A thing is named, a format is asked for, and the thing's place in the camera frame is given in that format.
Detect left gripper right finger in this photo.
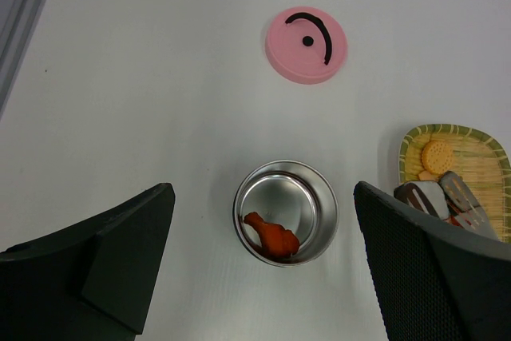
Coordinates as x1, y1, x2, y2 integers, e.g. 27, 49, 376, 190
354, 181, 510, 340

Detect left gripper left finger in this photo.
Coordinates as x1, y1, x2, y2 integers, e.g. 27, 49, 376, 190
1, 183, 176, 335

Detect black white sushi toy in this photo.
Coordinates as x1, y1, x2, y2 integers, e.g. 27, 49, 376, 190
394, 180, 450, 221

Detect silver metal tongs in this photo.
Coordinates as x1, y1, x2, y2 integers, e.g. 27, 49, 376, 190
438, 171, 500, 241

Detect salmon toy slice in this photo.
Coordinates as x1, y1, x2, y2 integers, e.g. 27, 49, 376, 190
418, 170, 438, 181

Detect round orange cracker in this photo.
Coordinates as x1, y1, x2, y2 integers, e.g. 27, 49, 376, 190
422, 140, 454, 174

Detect red toy chicken drumstick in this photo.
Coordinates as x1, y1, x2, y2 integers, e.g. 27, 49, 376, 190
244, 212, 300, 260

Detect steel round lunch bowl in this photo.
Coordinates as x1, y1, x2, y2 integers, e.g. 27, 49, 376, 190
232, 160, 339, 268

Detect green woven bamboo tray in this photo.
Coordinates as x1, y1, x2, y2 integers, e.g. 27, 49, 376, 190
398, 123, 510, 244

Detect pink round lid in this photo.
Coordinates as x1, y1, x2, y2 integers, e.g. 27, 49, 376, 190
264, 6, 348, 85

